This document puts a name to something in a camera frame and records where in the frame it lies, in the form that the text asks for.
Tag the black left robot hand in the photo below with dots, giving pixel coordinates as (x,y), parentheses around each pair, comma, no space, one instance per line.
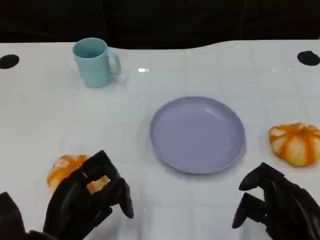
(75,200)

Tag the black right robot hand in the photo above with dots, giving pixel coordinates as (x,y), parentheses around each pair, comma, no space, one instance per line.
(287,207)

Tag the orange and white toy bread roll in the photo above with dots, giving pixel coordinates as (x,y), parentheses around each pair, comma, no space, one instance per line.
(62,167)
(295,147)

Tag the lilac plate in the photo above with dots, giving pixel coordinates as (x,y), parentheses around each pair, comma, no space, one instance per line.
(197,135)

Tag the pale green mug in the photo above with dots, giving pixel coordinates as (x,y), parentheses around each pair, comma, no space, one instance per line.
(92,70)

